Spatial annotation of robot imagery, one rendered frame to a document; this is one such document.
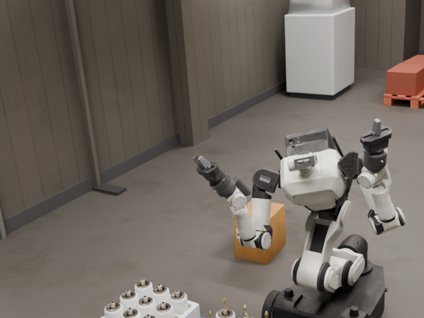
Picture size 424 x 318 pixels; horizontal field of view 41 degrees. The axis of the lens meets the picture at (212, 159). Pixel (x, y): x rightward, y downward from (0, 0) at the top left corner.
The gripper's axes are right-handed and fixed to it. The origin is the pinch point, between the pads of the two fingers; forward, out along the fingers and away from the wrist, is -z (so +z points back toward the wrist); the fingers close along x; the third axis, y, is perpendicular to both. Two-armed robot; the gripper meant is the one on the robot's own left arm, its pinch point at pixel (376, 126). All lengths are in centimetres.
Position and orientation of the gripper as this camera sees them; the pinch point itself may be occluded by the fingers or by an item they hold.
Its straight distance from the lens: 212.9
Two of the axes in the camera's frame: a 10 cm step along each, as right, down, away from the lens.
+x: -9.1, 3.5, -2.1
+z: 1.3, 7.4, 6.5
